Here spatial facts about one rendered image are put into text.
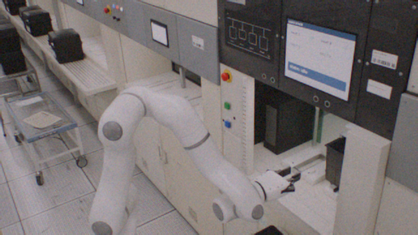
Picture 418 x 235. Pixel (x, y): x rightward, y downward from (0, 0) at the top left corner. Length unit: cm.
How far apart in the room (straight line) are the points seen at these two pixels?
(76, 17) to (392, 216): 377
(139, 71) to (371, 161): 224
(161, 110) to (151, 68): 210
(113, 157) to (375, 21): 84
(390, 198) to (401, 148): 19
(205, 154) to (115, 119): 27
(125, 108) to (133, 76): 203
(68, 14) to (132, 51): 150
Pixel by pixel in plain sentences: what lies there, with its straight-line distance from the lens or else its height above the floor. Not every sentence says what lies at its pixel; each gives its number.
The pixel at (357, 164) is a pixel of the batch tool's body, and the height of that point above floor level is 130.
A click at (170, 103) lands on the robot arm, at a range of 108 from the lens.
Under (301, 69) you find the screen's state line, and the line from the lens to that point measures 140.
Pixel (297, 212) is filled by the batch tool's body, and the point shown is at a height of 87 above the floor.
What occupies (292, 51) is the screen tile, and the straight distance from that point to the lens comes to 141.
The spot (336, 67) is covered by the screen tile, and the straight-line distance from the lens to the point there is 129.
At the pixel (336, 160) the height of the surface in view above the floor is 107.
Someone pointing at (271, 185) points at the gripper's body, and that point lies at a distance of 131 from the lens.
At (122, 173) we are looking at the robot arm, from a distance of 125.
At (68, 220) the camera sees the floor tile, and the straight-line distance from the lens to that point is 321.
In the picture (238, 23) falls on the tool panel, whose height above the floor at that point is 161.
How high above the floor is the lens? 202
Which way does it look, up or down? 28 degrees down
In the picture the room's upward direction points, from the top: 3 degrees counter-clockwise
